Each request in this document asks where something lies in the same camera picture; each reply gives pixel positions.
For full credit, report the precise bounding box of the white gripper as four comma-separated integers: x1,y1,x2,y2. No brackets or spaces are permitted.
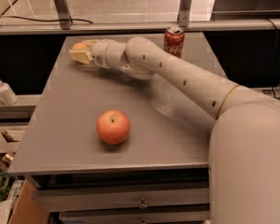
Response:
69,39,115,69

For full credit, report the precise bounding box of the small orange fruit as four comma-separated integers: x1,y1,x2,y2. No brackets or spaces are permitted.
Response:
72,43,88,50

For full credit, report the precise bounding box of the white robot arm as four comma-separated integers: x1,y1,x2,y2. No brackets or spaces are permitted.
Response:
69,36,280,224

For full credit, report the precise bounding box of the red coke can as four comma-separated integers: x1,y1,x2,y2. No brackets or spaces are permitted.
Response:
163,26,185,58

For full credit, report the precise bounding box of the red apple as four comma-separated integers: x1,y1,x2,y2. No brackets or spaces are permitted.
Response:
96,110,131,145

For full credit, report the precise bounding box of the white pump dispenser bottle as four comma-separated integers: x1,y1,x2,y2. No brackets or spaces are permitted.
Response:
0,79,18,105

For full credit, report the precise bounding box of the grey drawer cabinet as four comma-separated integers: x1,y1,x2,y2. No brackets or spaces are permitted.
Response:
7,32,228,224

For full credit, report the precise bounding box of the upper grey drawer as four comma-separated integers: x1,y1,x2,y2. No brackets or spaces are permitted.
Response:
33,183,209,212

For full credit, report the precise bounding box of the grey drawer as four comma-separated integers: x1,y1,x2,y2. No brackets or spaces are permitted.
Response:
60,204,209,224
33,183,209,212

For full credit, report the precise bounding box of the brown cardboard box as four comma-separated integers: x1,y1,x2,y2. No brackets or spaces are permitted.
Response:
0,180,49,224

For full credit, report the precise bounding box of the lower grey drawer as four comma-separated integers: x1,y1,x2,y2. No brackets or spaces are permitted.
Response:
60,204,209,224

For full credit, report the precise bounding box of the left metal railing post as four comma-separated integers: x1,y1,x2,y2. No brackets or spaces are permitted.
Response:
53,0,72,30

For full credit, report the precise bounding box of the metal railing post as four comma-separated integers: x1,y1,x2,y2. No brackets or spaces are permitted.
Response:
177,0,192,27
53,0,72,30

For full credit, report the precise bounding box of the black cable on floor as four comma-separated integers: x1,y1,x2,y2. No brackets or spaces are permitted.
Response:
0,14,94,25

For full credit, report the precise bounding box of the right metal railing post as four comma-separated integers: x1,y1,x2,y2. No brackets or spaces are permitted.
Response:
177,0,192,27

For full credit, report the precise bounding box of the black cable at right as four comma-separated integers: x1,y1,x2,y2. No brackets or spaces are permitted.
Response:
265,18,278,99

